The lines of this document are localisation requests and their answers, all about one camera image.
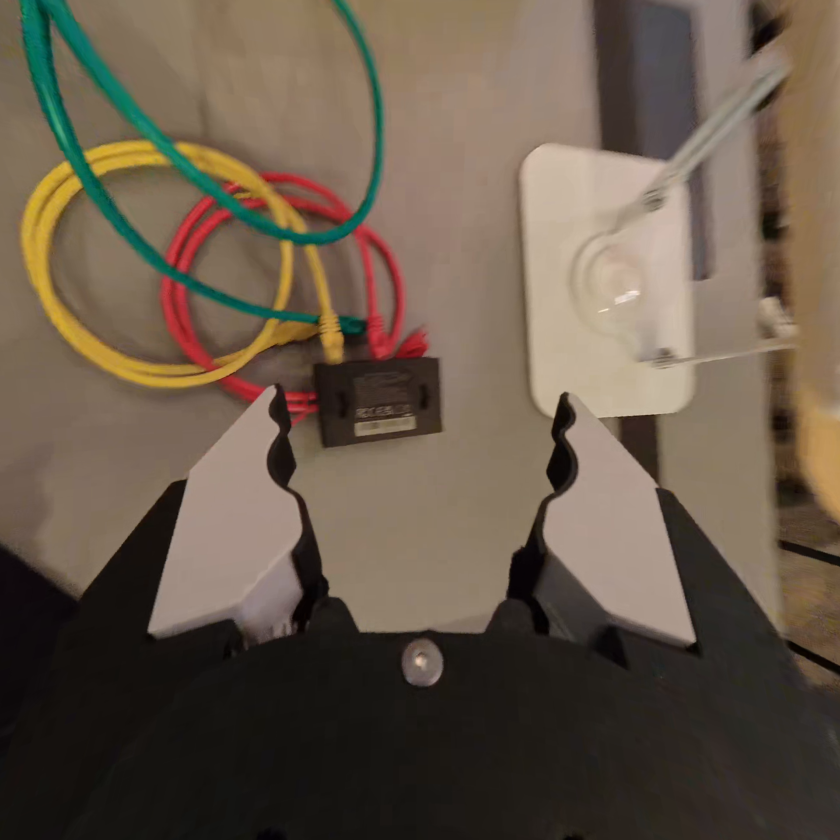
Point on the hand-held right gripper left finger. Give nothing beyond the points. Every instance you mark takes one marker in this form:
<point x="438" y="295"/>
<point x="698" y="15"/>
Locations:
<point x="223" y="525"/>

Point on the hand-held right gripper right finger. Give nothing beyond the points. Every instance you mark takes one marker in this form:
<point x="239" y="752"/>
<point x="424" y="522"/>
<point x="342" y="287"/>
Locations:
<point x="610" y="525"/>

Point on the wooden display board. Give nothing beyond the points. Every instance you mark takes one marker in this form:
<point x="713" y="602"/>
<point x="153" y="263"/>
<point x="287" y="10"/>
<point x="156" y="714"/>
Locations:
<point x="814" y="197"/>

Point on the black network switch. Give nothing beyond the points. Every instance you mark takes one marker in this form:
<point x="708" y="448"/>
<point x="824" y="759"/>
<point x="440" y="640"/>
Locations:
<point x="380" y="400"/>

